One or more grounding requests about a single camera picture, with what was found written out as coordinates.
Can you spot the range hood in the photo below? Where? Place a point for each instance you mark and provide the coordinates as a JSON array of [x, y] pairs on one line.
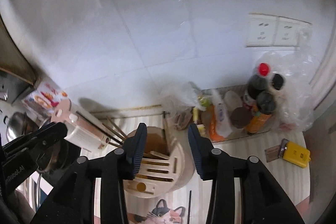
[[13, 87]]

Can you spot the striped cat print tablecloth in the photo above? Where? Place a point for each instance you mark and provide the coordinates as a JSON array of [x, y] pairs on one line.
[[236, 161]]

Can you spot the black cap dark bottle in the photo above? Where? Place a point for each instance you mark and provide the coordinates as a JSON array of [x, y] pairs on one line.
[[278, 81]]

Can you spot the steel pot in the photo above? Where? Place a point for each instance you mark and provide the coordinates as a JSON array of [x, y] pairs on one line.
[[19, 125]]

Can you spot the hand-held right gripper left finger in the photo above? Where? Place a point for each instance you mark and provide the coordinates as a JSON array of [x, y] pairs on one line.
[[136, 153]]

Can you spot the pink and white electric kettle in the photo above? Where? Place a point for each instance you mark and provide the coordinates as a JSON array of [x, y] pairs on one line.
[[84, 132]]

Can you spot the large clear plastic bag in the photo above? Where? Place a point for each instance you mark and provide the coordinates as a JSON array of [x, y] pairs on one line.
[[296, 98]]

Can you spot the clear plastic organizer tray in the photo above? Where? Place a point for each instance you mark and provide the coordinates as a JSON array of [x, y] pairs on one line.
[[236, 136]]

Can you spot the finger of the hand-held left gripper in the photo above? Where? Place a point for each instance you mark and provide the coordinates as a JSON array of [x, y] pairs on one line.
[[50, 132]]

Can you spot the brown lid jar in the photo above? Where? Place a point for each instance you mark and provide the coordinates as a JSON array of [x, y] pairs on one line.
[[241, 117]]

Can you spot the red cap dark sauce bottle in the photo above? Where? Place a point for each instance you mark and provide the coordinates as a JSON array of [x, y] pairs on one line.
[[258, 82]]

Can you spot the brown card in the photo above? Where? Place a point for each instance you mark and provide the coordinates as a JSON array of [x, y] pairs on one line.
[[273, 153]]

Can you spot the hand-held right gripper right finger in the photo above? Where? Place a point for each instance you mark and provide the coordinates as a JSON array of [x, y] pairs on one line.
[[197, 153]]

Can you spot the colourful wall stickers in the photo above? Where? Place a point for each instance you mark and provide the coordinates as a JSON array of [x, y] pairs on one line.
[[44, 99]]

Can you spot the orange label dark sauce bottle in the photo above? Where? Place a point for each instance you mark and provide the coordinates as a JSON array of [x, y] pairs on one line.
[[260, 116]]

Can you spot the small yellow label bottle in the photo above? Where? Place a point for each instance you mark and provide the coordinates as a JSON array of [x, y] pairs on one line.
[[196, 115]]

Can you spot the green top bottle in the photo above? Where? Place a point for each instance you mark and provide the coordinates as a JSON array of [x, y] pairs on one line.
[[204, 102]]

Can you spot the cream ribbed utensil holder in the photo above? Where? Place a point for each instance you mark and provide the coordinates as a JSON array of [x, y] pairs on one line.
[[181, 161]]

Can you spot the yellow box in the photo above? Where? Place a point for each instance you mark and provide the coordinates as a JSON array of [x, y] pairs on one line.
[[296, 154]]

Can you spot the white wall outlet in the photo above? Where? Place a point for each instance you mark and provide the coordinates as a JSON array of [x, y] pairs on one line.
[[305, 36], [287, 33], [261, 31]]

